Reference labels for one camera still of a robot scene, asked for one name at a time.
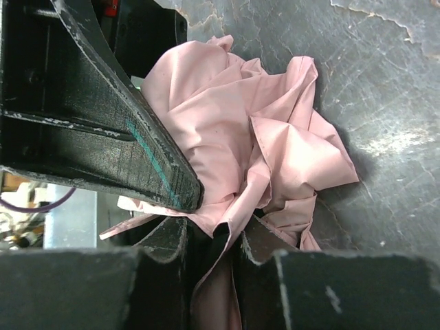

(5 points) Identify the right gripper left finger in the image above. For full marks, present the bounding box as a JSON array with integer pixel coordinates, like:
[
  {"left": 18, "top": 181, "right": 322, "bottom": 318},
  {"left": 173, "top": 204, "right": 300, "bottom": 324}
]
[{"left": 1, "top": 219, "right": 190, "bottom": 329}]

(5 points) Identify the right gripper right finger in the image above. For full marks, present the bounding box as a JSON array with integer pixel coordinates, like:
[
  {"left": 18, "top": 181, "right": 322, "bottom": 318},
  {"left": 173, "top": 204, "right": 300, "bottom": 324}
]
[{"left": 235, "top": 217, "right": 439, "bottom": 329}]

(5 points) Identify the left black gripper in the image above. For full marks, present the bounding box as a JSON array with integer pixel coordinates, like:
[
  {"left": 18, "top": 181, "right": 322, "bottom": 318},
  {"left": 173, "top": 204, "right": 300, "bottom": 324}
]
[{"left": 1, "top": 0, "right": 203, "bottom": 212}]

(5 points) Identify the pink folding umbrella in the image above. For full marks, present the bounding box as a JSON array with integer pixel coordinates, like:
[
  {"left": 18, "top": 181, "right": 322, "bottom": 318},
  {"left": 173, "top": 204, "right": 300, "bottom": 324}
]
[{"left": 98, "top": 34, "right": 360, "bottom": 330}]

